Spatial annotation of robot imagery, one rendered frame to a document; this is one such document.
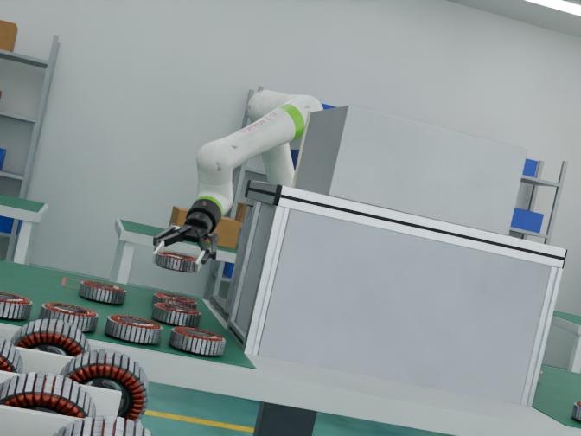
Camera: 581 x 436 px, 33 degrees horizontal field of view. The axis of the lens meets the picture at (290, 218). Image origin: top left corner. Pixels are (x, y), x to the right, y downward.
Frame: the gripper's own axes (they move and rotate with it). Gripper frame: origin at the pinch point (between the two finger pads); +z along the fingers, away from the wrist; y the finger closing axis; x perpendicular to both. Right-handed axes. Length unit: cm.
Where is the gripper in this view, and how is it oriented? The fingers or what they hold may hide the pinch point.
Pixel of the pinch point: (177, 259)
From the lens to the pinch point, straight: 267.3
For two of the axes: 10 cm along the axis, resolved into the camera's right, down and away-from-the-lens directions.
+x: 1.1, -8.4, -5.3
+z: -2.3, 5.0, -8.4
